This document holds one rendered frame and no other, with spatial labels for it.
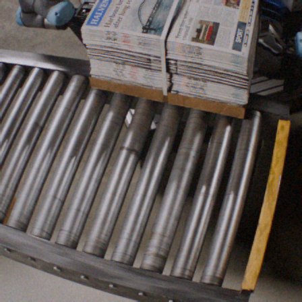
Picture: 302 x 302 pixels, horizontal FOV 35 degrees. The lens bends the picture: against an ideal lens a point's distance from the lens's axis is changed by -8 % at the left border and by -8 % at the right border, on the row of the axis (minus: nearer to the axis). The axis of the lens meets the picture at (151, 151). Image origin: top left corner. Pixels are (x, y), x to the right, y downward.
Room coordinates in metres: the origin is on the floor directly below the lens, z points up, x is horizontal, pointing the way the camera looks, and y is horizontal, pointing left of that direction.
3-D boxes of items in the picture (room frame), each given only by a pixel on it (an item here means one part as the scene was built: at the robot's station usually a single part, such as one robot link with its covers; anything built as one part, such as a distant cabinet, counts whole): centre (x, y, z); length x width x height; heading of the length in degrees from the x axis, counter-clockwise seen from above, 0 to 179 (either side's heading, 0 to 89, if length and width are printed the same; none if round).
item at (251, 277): (0.43, -0.25, 0.81); 0.43 x 0.03 x 0.02; 157
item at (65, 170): (0.62, 0.19, 0.77); 0.47 x 0.05 x 0.05; 157
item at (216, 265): (0.47, -0.17, 0.77); 0.47 x 0.05 x 0.05; 157
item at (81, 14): (1.04, 0.16, 0.83); 0.12 x 0.08 x 0.09; 67
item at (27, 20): (1.11, 0.30, 0.82); 0.11 x 0.08 x 0.09; 67
